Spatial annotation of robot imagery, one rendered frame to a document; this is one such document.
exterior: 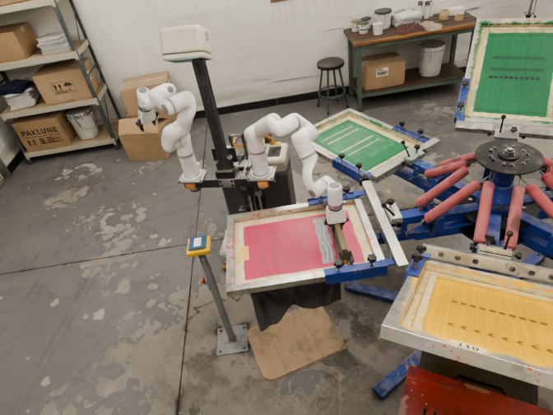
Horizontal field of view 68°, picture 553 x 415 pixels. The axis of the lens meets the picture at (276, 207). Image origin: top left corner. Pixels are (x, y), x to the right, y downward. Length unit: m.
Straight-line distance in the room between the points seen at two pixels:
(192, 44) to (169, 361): 2.10
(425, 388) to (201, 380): 1.75
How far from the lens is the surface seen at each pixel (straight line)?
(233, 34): 5.61
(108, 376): 3.27
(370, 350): 2.94
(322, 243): 2.21
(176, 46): 2.07
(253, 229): 2.36
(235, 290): 2.03
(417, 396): 1.58
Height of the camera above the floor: 2.51
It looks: 39 degrees down
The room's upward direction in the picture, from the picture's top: 10 degrees counter-clockwise
